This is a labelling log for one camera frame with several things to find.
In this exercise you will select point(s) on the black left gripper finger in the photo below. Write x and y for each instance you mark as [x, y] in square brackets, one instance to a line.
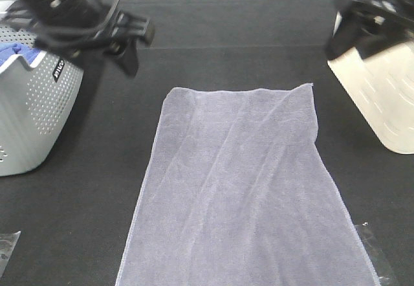
[126, 57]

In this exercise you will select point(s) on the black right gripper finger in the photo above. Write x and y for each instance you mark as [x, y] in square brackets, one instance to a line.
[349, 40]

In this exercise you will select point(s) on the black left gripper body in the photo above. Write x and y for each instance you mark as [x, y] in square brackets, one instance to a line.
[122, 29]

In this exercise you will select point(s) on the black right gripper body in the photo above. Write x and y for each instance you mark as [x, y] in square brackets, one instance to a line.
[374, 20]

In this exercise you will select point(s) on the grey towel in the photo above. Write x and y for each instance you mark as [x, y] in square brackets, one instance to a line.
[236, 193]

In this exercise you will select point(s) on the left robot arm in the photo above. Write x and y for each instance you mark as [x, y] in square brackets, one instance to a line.
[80, 30]

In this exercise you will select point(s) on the blue towel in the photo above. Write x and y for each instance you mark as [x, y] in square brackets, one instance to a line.
[13, 49]

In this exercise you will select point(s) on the cream plastic storage bin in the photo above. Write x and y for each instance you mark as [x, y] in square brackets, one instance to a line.
[382, 89]

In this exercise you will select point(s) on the grey perforated laundry basket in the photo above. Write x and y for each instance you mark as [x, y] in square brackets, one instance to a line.
[36, 101]

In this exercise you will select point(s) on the black table mat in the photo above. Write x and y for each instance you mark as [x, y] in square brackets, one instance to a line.
[74, 211]

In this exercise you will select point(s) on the left clear tape strip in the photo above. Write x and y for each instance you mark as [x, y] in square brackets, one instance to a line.
[7, 245]

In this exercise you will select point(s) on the clear tape strip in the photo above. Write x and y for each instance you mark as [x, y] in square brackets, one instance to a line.
[7, 245]
[380, 263]

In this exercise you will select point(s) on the right clear tape strip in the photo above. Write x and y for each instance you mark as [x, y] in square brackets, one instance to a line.
[380, 263]

